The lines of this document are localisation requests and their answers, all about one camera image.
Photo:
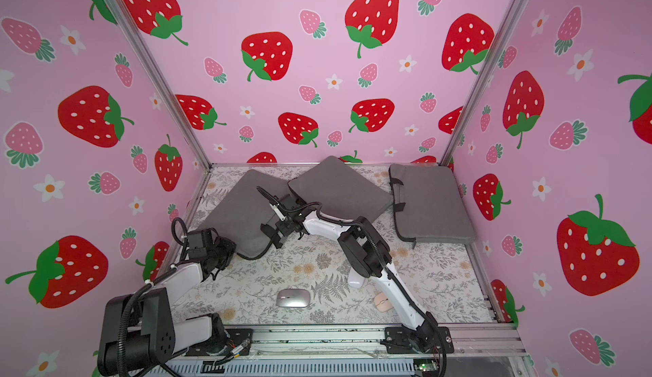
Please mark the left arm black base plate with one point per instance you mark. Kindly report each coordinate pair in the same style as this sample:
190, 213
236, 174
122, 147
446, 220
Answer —
236, 340

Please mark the pink computer mouse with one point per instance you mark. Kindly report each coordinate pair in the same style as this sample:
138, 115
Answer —
383, 303

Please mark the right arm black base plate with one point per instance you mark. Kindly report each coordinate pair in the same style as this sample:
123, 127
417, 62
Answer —
402, 340

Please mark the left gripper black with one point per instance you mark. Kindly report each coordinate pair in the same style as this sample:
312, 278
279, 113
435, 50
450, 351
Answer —
229, 245

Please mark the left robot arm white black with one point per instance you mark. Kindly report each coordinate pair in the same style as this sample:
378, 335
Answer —
139, 332

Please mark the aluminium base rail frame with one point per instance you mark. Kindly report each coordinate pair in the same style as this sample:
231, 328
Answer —
480, 349

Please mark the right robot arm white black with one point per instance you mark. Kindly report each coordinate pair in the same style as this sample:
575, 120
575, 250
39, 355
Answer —
370, 257

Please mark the white computer mouse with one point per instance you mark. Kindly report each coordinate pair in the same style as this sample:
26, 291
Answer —
355, 280

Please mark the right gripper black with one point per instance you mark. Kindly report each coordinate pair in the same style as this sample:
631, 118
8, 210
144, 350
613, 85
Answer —
280, 214

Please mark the silver grey computer mouse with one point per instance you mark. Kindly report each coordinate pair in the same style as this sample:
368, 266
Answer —
293, 298

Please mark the white ribbed vent strip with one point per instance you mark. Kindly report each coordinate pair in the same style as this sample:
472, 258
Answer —
314, 367

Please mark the grey laptop bag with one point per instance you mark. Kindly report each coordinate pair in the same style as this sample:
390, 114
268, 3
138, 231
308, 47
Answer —
342, 192
245, 217
427, 207

